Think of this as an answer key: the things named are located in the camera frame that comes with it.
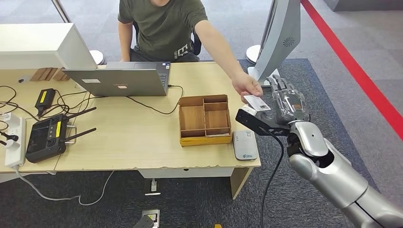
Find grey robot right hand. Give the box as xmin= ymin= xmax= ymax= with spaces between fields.
xmin=262 ymin=74 xmax=311 ymax=127

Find person's left hand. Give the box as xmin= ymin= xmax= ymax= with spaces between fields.
xmin=231 ymin=71 xmax=264 ymax=105

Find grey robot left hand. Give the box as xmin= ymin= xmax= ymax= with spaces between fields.
xmin=132 ymin=215 xmax=155 ymax=228

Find white ID card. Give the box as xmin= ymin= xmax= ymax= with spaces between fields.
xmin=243 ymin=95 xmax=272 ymax=113

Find white card reader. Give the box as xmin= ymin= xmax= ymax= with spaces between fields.
xmin=232 ymin=130 xmax=260 ymax=162

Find person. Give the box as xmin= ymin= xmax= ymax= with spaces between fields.
xmin=117 ymin=0 xmax=264 ymax=105

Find metal floor socket box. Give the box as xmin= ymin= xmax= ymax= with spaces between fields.
xmin=142 ymin=209 xmax=161 ymax=228

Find white round stand base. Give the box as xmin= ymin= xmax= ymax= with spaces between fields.
xmin=245 ymin=44 xmax=262 ymax=66

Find white floor plug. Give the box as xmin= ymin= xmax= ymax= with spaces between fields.
xmin=144 ymin=178 xmax=162 ymax=197

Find grey white kiosk stand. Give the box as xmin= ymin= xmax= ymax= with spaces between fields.
xmin=247 ymin=0 xmax=302 ymax=88

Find wooden organizer box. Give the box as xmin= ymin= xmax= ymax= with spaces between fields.
xmin=178 ymin=94 xmax=233 ymax=147

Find light wooden desk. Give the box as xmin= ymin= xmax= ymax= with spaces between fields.
xmin=0 ymin=61 xmax=262 ymax=201

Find grey platform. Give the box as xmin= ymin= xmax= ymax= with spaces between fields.
xmin=322 ymin=0 xmax=403 ymax=12

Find grey laptop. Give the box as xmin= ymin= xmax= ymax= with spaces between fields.
xmin=62 ymin=61 xmax=172 ymax=97

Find black remote controller with antennas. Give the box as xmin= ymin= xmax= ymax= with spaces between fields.
xmin=25 ymin=107 xmax=97 ymax=164

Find white power strip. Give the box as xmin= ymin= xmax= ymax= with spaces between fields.
xmin=4 ymin=116 xmax=27 ymax=168

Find pole stand with round base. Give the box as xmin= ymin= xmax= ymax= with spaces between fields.
xmin=51 ymin=0 xmax=106 ymax=66

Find black plug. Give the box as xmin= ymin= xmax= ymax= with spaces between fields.
xmin=0 ymin=131 xmax=19 ymax=142

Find black power adapter yellow label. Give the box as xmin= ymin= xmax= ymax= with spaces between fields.
xmin=34 ymin=88 xmax=57 ymax=118

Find wooden block stand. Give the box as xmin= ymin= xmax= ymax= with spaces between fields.
xmin=30 ymin=67 xmax=70 ymax=82

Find white monitor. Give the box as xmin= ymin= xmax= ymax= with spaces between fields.
xmin=0 ymin=23 xmax=97 ymax=70

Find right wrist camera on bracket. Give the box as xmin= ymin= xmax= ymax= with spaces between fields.
xmin=235 ymin=104 xmax=291 ymax=137

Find black laptop cable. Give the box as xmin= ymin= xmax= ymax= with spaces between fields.
xmin=125 ymin=84 xmax=184 ymax=116

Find white power strip cable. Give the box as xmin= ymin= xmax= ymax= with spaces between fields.
xmin=13 ymin=166 xmax=115 ymax=207

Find black adapter cable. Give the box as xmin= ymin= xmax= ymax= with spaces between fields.
xmin=38 ymin=90 xmax=106 ymax=122

